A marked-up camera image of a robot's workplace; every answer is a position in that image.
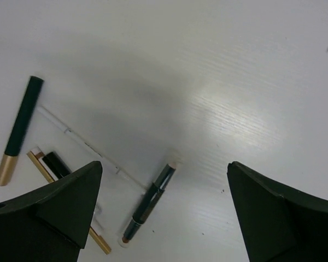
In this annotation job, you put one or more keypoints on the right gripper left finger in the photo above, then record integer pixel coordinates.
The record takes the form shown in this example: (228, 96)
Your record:
(51, 223)

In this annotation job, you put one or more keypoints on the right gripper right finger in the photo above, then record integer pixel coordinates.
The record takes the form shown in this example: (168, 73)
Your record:
(278, 222)

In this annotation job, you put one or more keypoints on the black double ended concealer stick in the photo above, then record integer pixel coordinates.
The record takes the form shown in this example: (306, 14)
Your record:
(151, 197)

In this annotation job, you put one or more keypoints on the gold makeup pencil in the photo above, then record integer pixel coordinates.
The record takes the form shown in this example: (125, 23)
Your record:
(53, 168)

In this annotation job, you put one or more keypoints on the thin clear silver stick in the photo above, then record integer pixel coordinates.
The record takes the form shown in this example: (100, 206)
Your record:
(110, 165)

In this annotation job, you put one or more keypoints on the dark green gold mascara tube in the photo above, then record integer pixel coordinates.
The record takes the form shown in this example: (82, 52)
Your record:
(19, 130)

